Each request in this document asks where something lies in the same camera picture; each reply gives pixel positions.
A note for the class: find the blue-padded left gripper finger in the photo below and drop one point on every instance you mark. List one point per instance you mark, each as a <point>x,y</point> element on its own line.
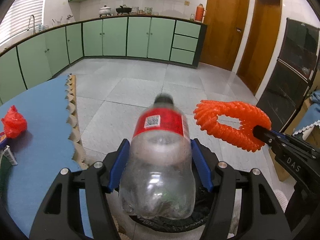
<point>59,215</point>

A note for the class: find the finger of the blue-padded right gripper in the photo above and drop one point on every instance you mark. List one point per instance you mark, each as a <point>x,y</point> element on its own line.
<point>261,216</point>

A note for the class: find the clear plastic cola bottle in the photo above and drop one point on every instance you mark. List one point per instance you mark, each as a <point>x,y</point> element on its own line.
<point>158,180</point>

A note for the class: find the green lower kitchen cabinets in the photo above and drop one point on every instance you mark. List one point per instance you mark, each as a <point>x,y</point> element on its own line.
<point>41,56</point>

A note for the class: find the black glass cabinet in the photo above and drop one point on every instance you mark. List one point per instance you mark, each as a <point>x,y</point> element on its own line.
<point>292,74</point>

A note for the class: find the blue scalloped table cloth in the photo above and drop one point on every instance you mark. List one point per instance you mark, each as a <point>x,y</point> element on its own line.
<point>41,151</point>

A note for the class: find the blue snack wrapper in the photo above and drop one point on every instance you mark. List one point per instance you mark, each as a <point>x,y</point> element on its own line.
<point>3,140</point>

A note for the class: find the red plastic bag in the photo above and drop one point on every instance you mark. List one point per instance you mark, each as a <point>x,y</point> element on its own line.
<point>13,123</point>

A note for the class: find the brown wooden door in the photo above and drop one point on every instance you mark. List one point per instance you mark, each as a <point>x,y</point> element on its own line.
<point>225,21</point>
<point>261,42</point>

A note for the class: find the orange thermos flask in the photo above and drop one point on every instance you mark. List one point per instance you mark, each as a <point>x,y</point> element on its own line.
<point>200,13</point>

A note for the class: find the chrome sink faucet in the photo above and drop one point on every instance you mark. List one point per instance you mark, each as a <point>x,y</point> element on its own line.
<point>31,24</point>

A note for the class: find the white window blinds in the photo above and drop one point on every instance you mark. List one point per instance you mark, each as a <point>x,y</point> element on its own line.
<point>17,17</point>

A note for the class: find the white cooking pot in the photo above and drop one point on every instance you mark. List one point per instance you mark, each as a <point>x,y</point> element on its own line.
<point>105,11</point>

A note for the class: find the black wok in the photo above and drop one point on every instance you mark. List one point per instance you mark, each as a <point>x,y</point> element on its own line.
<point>123,10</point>

